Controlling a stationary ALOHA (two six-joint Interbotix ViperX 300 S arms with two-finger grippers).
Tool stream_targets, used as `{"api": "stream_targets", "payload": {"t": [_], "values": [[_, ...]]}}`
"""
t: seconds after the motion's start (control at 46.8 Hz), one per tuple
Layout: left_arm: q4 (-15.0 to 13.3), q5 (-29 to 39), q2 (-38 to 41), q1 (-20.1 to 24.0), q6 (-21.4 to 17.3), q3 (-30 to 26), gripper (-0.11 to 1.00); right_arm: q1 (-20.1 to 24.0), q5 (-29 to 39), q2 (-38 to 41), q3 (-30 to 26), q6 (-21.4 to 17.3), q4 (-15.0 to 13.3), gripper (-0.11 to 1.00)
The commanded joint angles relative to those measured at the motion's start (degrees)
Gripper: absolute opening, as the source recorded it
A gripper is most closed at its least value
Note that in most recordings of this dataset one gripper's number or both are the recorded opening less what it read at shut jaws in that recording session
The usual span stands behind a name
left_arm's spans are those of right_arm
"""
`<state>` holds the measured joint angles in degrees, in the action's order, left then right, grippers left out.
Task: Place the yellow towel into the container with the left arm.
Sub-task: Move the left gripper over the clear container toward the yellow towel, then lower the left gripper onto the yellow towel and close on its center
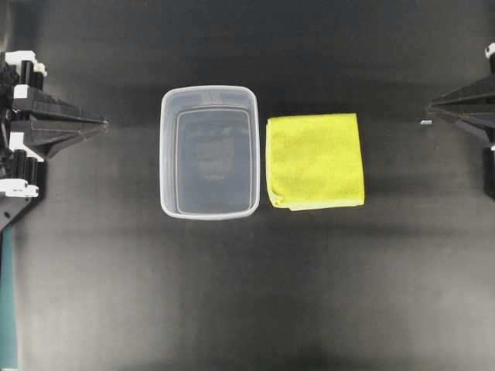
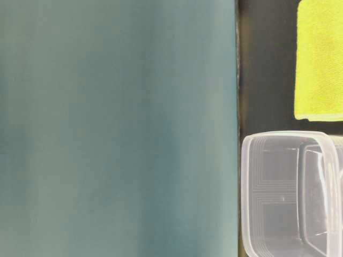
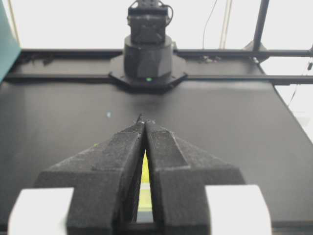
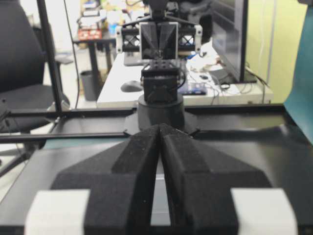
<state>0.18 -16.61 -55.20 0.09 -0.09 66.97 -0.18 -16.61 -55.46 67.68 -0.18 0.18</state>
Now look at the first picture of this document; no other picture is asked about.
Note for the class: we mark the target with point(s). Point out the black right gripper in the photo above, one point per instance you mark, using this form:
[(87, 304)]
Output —
[(458, 108)]

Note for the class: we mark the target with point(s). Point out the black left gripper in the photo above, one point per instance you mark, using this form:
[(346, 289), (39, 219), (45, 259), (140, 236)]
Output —
[(22, 78)]

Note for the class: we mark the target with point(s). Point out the clear plastic container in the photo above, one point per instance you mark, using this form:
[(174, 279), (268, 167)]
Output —
[(209, 153)]

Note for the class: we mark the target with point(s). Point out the yellow folded towel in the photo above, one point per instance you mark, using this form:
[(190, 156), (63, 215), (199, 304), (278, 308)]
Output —
[(314, 161)]

